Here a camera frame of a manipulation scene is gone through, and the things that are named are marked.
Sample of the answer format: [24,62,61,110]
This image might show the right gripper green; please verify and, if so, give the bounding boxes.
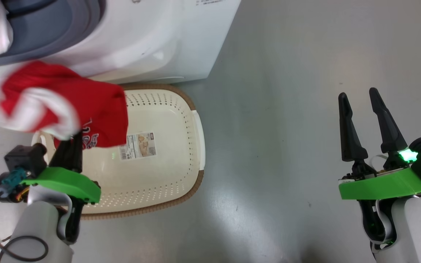
[338,87,421,246]

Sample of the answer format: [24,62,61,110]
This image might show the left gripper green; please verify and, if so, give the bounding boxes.
[20,132,102,245]

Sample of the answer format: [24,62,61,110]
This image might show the red white printed jersey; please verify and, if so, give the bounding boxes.
[0,60,129,149]

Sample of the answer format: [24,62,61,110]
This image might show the paper product label in basket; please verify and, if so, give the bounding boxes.
[119,132,157,160]

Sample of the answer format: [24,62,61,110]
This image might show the cream basket with brown rim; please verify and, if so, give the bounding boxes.
[31,83,206,220]

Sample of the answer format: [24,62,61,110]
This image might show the grey rubber door gasket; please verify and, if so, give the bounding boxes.
[0,0,107,69]

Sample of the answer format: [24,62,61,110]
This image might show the white front-load washing machine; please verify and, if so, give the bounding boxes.
[0,0,242,114]

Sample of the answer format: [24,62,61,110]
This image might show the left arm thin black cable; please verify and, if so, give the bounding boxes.
[0,192,49,263]

